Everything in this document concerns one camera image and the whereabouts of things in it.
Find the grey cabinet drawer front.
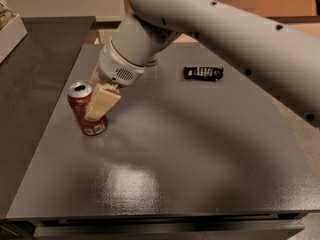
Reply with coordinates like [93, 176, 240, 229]
[33, 220, 304, 240]

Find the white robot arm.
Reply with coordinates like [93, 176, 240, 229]
[85, 0, 320, 127]

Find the silver blue energy drink can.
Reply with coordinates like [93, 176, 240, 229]
[146, 54, 158, 67]

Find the black snack bar wrapper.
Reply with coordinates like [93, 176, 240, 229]
[183, 66, 224, 82]

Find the white box on counter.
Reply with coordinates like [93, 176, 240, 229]
[0, 0, 27, 64]

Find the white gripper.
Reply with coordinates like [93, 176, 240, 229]
[85, 41, 145, 121]

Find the red coke can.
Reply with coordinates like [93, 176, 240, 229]
[67, 81, 107, 136]

